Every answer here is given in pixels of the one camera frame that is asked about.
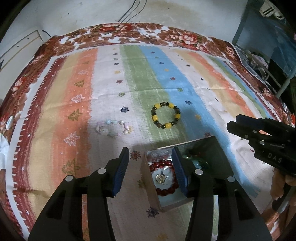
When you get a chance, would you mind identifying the green jade bangle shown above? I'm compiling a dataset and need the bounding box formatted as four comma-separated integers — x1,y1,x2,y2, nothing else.
182,153,209,169

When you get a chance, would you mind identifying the dark red bead bracelet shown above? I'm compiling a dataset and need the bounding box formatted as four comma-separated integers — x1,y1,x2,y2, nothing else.
149,159,183,197

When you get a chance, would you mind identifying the yellow and dark bead bracelet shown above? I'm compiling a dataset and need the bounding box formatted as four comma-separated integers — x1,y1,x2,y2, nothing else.
151,101,182,129

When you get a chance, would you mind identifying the pastel white charm bracelet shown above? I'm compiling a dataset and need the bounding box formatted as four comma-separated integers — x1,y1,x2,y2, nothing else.
95,119,133,138

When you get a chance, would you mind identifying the right hand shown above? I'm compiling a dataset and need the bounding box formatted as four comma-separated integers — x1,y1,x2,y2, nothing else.
270,168,295,200

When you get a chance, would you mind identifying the blue hanging fabric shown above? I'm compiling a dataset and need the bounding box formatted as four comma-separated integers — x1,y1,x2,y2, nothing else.
232,0,296,77

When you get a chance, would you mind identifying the silver metal tin box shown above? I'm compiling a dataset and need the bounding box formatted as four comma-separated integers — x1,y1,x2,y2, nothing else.
140,136,234,212

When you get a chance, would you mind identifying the white crumpled tissue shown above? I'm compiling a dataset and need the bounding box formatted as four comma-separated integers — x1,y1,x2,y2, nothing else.
0,134,9,170

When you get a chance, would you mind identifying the small white oval object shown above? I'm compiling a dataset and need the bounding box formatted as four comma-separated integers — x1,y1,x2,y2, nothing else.
6,115,14,130

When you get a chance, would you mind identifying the white striped hanging garment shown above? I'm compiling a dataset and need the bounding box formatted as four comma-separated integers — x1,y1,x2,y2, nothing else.
259,1,285,20

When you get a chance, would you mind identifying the striped colourful mat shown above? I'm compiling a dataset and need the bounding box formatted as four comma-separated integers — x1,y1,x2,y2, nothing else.
5,44,284,241

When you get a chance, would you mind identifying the floral red bedsheet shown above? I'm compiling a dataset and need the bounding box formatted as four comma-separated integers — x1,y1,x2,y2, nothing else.
0,22,296,241

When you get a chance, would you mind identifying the white bed headboard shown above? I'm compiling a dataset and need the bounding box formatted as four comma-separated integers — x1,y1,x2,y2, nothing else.
1,29,43,79

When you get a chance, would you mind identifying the metal rack frame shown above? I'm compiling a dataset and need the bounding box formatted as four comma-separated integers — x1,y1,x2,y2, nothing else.
252,46,295,92

